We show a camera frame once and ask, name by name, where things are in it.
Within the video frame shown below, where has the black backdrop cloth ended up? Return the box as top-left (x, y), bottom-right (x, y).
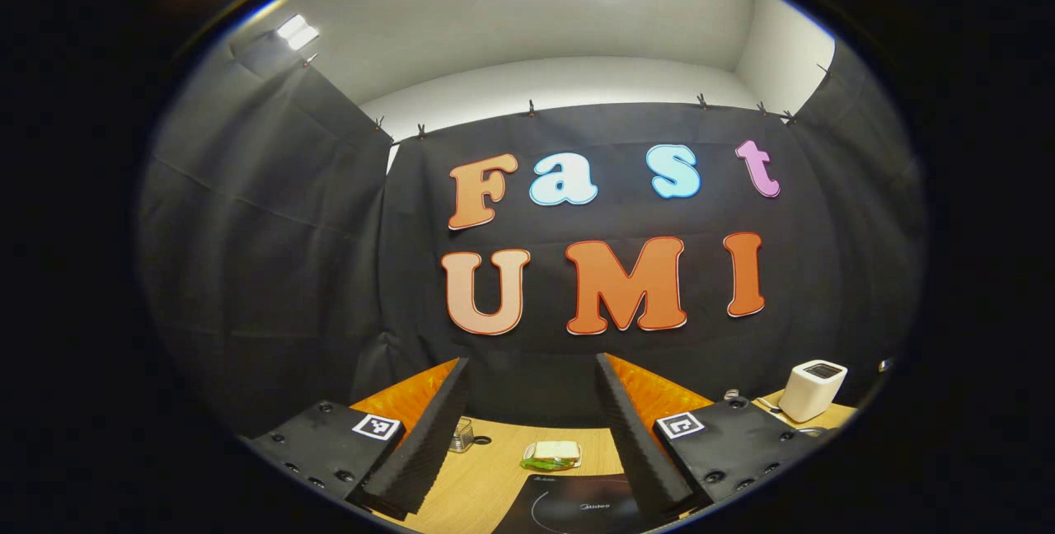
top-left (136, 35), bottom-right (928, 440)

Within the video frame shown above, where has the small ceiling light panel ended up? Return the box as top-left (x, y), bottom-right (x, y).
top-left (276, 15), bottom-right (321, 50)

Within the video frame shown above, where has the black induction cooktop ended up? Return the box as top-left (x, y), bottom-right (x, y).
top-left (495, 474), bottom-right (660, 534)

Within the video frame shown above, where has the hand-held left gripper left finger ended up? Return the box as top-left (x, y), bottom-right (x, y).
top-left (239, 357), bottom-right (475, 521)

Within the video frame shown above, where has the sandwich with lettuce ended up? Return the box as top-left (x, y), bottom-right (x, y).
top-left (521, 441), bottom-right (583, 471)

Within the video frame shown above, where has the white toaster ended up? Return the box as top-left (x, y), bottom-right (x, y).
top-left (779, 359), bottom-right (848, 424)

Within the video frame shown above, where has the row of black cloth clips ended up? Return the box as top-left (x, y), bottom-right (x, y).
top-left (301, 52), bottom-right (833, 143)

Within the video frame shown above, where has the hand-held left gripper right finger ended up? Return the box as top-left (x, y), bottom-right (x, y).
top-left (595, 353), bottom-right (837, 521)

